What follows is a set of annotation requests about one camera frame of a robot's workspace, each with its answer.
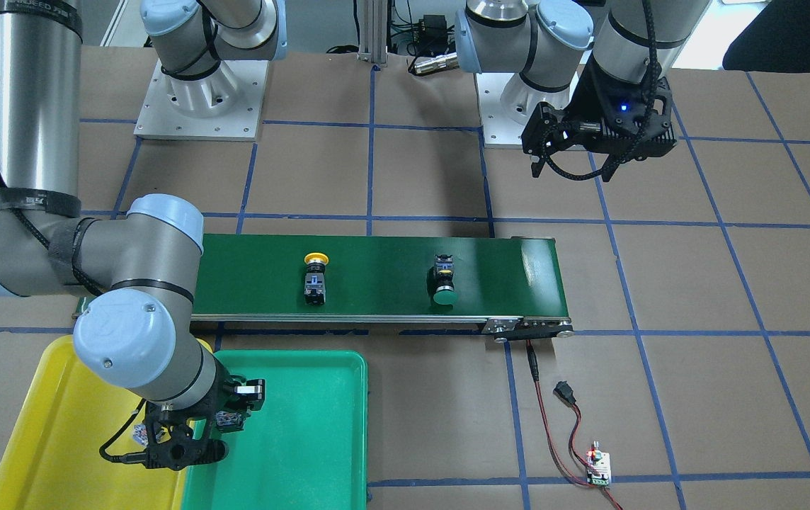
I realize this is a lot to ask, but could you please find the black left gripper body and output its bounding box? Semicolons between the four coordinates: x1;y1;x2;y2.
522;62;678;159

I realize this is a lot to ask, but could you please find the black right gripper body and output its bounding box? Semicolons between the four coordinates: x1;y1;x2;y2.
139;365;266;471

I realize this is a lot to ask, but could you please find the green push button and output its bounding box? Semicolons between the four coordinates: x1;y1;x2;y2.
430;254;459;306
214;410;247;434

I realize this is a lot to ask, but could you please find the yellow push button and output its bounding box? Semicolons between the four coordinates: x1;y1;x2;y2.
131;423;149;448
304;252;329;306

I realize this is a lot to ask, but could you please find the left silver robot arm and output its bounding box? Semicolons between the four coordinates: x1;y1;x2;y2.
454;1;709;181

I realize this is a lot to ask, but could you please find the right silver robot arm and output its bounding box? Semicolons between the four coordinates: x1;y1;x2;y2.
0;1;266;471

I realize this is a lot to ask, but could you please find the yellow plastic tray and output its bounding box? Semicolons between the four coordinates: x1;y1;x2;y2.
0;336;186;509

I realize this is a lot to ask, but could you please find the green conveyor belt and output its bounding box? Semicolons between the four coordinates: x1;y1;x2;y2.
191;234;574;341

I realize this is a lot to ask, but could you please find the green plastic tray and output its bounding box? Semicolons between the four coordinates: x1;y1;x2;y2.
181;351;368;509

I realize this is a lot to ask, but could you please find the small motor controller board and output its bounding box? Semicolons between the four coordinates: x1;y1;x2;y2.
584;442;612;488

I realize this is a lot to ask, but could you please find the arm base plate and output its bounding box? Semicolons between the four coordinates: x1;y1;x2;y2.
478;71;598;151
134;61;270;142

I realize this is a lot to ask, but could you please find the red black power cable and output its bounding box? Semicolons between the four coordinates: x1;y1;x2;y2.
523;340;625;510

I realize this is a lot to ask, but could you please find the aluminium frame post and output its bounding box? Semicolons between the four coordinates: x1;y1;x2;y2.
355;1;391;70

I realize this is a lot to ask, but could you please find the black cable plug connector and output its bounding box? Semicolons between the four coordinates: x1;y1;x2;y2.
552;380;577;409

